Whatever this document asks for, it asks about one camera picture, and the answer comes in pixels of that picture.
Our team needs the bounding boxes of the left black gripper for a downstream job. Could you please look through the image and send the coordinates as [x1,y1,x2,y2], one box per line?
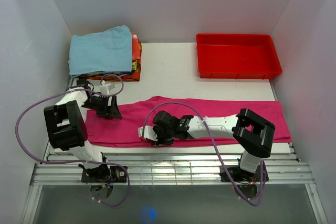
[81,94,122,119]

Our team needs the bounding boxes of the pink trousers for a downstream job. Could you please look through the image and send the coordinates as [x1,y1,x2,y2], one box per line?
[85,96,292,148]

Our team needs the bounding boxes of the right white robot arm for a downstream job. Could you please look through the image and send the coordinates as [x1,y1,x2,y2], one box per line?
[144,109,276,182]

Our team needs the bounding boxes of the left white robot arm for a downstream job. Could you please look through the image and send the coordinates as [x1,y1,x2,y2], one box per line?
[44,79,122,182]

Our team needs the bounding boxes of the folded orange patterned trousers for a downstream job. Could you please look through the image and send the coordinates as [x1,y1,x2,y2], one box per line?
[78,33,142,82]

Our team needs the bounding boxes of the red plastic tray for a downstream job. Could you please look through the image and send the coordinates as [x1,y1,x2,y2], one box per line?
[196,34,282,80]

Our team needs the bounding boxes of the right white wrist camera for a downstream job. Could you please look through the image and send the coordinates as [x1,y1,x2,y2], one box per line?
[138,125,158,142]

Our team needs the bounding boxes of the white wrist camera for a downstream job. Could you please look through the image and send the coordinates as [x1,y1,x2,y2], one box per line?
[99,81,115,97]
[138,125,158,142]

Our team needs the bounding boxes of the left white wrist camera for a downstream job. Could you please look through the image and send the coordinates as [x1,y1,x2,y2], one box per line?
[99,81,115,97]

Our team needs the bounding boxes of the aluminium rail frame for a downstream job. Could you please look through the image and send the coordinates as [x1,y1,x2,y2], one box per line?
[22,77,332,223]

